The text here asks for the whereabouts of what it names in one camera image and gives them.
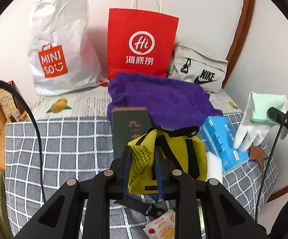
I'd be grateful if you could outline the yellow black mesh pouch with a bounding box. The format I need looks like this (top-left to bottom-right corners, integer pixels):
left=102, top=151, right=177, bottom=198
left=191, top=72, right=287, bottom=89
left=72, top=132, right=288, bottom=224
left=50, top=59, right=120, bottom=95
left=128, top=126, right=208, bottom=194

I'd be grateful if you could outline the white rubber glove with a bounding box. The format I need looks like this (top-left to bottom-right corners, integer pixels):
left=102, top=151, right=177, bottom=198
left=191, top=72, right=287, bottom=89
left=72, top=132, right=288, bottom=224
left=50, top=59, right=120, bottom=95
left=233, top=92, right=288, bottom=152

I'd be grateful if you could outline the fruit print sachet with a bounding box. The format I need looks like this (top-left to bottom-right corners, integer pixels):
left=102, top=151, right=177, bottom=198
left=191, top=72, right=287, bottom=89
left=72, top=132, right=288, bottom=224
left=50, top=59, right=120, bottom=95
left=143, top=209, right=175, bottom=239

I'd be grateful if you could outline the blue tissue pack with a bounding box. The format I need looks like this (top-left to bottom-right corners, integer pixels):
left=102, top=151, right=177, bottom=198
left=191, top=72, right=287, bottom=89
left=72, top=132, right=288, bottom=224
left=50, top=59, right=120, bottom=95
left=201, top=116, right=249, bottom=172

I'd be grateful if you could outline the white sponge block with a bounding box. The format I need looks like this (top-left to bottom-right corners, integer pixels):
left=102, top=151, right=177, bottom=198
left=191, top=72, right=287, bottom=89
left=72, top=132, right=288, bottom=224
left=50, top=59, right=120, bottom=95
left=206, top=152, right=223, bottom=183

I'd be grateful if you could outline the orange star patch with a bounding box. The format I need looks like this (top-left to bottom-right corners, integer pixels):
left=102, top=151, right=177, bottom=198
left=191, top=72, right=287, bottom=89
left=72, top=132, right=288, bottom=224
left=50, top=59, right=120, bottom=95
left=249, top=145, right=268, bottom=170

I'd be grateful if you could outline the dark green tea box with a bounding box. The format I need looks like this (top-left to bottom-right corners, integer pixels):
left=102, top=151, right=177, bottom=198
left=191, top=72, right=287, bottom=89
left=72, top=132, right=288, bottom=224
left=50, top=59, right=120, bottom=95
left=111, top=107, right=152, bottom=159

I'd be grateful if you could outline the purple towel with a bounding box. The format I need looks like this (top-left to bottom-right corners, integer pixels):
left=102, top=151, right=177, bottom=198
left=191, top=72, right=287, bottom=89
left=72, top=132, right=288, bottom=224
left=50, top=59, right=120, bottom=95
left=107, top=72, right=223, bottom=129

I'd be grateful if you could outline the newspaper print sheet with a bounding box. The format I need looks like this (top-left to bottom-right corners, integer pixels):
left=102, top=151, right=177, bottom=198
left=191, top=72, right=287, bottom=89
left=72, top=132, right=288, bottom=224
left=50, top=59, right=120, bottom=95
left=32, top=86, right=241, bottom=119

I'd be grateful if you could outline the grey checked cloth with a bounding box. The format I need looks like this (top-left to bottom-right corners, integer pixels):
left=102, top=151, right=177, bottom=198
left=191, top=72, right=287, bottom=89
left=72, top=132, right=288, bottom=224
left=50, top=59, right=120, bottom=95
left=5, top=117, right=277, bottom=238

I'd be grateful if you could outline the beige Nike bag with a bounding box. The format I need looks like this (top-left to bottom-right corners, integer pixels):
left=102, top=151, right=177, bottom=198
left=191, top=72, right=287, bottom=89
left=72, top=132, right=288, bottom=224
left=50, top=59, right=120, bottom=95
left=168, top=42, right=227, bottom=93

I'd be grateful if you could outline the red patterned box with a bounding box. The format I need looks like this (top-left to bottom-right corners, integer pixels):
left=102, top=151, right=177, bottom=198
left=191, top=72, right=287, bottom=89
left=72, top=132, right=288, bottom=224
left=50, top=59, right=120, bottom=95
left=0, top=88, right=25, bottom=122

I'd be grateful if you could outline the white Miniso plastic bag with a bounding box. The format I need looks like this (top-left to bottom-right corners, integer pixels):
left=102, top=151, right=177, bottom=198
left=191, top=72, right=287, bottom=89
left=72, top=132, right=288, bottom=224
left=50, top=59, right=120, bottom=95
left=27, top=0, right=108, bottom=96

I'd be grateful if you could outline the red Haidilao paper bag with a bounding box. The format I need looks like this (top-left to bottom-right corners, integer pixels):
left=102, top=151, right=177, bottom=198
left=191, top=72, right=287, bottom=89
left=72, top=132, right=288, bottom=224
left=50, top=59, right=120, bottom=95
left=107, top=0, right=179, bottom=80

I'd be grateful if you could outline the brown wooden door frame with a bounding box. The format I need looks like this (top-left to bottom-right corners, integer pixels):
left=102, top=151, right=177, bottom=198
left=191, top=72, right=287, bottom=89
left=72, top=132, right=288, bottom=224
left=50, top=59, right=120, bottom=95
left=222, top=0, right=256, bottom=87

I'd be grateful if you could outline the black cable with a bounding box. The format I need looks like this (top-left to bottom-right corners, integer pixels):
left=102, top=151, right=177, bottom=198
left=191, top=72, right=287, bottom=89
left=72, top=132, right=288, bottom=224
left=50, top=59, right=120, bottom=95
left=0, top=78, right=47, bottom=204

